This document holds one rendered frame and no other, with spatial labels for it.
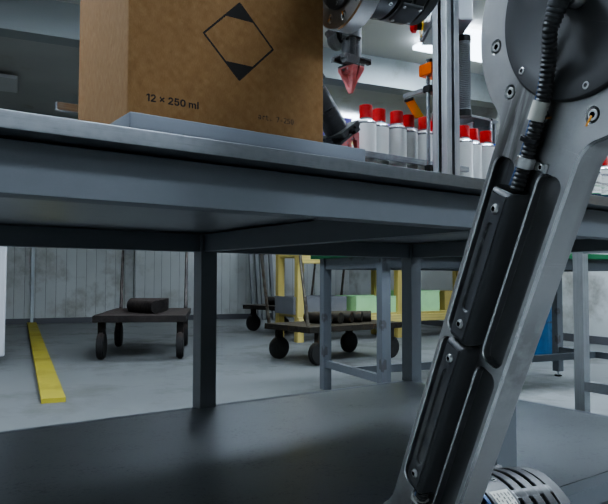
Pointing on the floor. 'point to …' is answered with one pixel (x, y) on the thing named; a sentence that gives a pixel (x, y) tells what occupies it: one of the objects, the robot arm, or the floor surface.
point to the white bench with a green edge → (381, 373)
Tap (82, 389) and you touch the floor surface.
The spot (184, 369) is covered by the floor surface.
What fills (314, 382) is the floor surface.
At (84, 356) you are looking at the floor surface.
